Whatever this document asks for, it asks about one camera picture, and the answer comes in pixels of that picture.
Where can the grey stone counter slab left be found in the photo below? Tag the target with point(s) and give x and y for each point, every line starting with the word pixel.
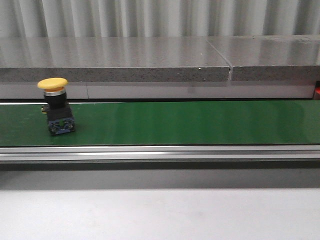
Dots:
pixel 111 59

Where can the grey stone counter slab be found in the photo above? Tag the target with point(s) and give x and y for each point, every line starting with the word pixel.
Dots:
pixel 111 59
pixel 294 59

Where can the green conveyor belt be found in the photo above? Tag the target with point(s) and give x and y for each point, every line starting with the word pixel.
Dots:
pixel 168 123

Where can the white cabinet panel under counter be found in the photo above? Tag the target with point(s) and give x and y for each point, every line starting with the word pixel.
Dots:
pixel 189 90

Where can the grey stone counter slab right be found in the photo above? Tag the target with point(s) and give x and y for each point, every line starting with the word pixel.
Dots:
pixel 294 59

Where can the red object at right edge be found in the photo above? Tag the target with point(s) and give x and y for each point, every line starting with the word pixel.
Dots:
pixel 316 95

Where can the grey pleated curtain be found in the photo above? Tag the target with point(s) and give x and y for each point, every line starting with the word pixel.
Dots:
pixel 158 18

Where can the aluminium conveyor frame rail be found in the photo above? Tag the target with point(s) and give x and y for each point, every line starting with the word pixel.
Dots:
pixel 159 157

